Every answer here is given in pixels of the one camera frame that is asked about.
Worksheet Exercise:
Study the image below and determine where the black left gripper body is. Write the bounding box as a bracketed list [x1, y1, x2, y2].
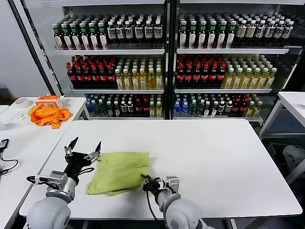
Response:
[63, 152, 95, 182]

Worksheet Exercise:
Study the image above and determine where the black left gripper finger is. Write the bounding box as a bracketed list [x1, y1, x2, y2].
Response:
[85, 141, 102, 164]
[63, 136, 80, 157]

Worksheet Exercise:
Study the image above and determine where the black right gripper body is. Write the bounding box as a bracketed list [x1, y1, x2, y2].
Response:
[149, 177, 168, 191]

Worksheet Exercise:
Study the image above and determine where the light green t-shirt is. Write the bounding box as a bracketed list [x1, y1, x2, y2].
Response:
[85, 152, 151, 197]

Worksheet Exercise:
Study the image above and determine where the crumpled orange cloth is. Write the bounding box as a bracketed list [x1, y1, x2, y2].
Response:
[28, 105, 72, 130]

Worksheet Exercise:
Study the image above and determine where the white side table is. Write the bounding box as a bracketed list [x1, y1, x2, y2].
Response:
[0, 97, 88, 229]
[258, 91, 305, 140]

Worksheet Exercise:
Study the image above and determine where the white shelf board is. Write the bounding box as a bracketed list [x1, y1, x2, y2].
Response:
[176, 48, 289, 54]
[54, 49, 165, 56]
[69, 89, 164, 94]
[89, 116, 164, 120]
[173, 88, 273, 94]
[172, 116, 263, 120]

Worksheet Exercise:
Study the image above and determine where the orange and white box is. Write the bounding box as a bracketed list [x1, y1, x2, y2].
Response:
[35, 95, 65, 109]

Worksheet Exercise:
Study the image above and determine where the beige masking tape roll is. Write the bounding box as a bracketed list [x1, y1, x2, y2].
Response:
[14, 97, 31, 110]

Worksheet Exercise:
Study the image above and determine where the green cap dark tea bottle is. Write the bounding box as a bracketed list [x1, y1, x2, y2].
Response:
[179, 21, 188, 49]
[78, 22, 90, 51]
[225, 21, 236, 49]
[97, 22, 108, 51]
[188, 21, 198, 49]
[52, 23, 64, 51]
[216, 21, 227, 49]
[69, 23, 81, 51]
[198, 21, 207, 49]
[88, 22, 99, 51]
[61, 23, 72, 51]
[207, 21, 217, 49]

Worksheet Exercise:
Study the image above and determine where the white cap navy label bottle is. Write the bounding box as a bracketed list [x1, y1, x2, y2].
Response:
[134, 20, 144, 45]
[124, 21, 134, 45]
[272, 20, 285, 46]
[106, 21, 117, 45]
[263, 20, 275, 46]
[143, 20, 153, 45]
[115, 21, 125, 45]
[153, 19, 163, 45]
[254, 20, 266, 45]
[281, 21, 295, 46]

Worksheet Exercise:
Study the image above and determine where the grey slanted metal leg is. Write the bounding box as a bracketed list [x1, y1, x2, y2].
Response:
[285, 163, 305, 184]

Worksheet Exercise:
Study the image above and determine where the grey crumpled bag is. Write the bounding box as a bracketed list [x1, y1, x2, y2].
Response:
[283, 145, 305, 174]

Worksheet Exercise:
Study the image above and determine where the white cap cream label bottle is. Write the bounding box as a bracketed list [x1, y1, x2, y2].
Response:
[244, 20, 257, 45]
[235, 20, 247, 45]

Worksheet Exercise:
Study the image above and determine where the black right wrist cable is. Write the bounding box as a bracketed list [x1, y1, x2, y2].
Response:
[145, 189, 160, 221]

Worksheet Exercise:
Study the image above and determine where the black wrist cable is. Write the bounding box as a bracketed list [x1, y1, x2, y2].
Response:
[26, 176, 41, 186]
[145, 189, 160, 221]

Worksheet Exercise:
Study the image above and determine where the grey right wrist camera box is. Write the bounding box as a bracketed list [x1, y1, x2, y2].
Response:
[165, 176, 181, 194]

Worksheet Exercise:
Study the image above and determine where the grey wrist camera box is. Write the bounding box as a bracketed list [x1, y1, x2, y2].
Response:
[165, 176, 181, 194]
[39, 170, 69, 190]

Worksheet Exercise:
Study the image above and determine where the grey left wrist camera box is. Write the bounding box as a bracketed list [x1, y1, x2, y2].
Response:
[39, 170, 69, 190]

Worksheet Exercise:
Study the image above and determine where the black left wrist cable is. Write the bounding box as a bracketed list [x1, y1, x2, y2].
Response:
[26, 176, 41, 186]

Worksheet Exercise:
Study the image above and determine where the thin black cable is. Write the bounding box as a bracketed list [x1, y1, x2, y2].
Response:
[0, 149, 19, 177]

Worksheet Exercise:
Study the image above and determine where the black slanted frame pole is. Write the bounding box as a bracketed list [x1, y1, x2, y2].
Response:
[7, 0, 63, 97]

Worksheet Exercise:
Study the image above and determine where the black vertical cabinet post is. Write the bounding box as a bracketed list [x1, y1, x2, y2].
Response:
[164, 0, 178, 120]

